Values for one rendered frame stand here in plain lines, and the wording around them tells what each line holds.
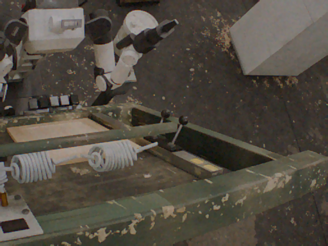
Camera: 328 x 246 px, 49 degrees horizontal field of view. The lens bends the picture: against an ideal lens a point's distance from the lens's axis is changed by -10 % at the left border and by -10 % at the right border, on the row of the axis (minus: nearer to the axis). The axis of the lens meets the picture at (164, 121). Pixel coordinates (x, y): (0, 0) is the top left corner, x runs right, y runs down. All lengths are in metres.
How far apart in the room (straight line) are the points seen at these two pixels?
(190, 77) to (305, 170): 2.60
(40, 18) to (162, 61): 2.08
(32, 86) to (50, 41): 1.21
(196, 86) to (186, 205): 2.82
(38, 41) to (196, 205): 1.03
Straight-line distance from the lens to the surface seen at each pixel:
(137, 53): 1.62
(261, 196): 1.03
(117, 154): 0.89
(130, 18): 3.21
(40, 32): 1.65
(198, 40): 3.96
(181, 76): 3.60
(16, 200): 0.88
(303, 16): 3.53
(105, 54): 1.79
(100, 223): 0.78
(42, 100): 2.13
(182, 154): 1.37
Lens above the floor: 2.65
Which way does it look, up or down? 54 degrees down
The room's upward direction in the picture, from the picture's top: 51 degrees clockwise
